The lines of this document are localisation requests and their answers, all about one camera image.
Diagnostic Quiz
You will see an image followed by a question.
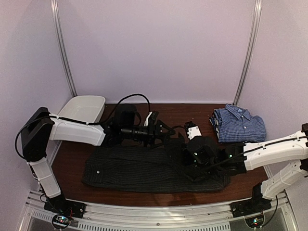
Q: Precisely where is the blue checked shirt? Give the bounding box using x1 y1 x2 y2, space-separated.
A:
209 104 266 143

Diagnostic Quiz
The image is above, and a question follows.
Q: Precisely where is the circuit board with leds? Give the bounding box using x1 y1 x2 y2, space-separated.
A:
51 214 71 229
245 217 264 229

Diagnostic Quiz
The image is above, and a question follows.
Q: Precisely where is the front aluminium rail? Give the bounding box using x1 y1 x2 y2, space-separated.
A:
24 187 299 231

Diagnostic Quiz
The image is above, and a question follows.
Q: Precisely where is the left circuit board with leds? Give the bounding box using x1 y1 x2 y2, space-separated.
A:
51 214 71 229

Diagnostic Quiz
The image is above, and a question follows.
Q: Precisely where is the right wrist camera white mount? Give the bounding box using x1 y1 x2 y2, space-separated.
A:
184 121 202 140

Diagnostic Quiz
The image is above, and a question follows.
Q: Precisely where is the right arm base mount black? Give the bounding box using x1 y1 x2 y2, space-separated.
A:
230 192 271 218

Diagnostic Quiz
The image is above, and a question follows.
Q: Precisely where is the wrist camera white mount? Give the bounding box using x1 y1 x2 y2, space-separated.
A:
184 121 202 140
143 111 159 127

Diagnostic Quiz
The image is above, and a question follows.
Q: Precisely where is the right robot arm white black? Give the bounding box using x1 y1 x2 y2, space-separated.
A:
184 122 308 213

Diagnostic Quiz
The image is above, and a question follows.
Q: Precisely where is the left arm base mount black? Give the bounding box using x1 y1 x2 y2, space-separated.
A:
42 189 86 218

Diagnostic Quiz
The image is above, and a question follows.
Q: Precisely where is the white plastic basin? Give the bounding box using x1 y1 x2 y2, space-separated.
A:
58 95 106 122

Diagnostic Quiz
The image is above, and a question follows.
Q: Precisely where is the left aluminium frame post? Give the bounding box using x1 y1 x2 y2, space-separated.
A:
50 0 77 97

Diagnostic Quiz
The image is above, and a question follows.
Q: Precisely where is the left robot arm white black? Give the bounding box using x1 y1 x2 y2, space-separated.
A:
15 104 174 214

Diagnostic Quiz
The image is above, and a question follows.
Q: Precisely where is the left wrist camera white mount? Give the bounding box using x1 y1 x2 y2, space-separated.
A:
143 111 159 127

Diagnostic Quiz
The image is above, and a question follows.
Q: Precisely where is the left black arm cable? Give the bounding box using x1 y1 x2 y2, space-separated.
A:
14 93 151 159

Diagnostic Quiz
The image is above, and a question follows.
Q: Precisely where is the right aluminium frame post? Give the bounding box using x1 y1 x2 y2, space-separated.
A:
232 0 262 105

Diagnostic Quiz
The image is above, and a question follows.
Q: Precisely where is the black pinstriped long sleeve shirt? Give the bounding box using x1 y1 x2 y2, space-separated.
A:
81 134 231 193

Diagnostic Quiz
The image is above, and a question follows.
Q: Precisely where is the aluminium frame post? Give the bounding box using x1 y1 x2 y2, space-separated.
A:
50 0 77 97
232 0 262 105

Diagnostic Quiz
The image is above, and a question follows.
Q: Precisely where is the right circuit board with leds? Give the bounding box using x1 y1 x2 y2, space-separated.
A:
245 217 264 229

